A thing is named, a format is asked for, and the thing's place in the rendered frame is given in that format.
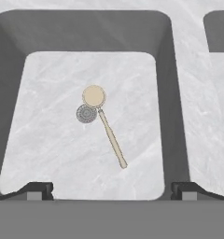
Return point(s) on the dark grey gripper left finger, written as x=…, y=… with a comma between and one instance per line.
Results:
x=36, y=189

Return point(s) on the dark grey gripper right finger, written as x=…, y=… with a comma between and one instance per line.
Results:
x=185, y=188

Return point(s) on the grey round sink drain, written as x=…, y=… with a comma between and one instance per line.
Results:
x=85, y=115

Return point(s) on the beige wooden dish brush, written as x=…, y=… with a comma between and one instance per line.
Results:
x=95, y=97

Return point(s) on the grey marble sink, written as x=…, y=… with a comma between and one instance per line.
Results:
x=86, y=71

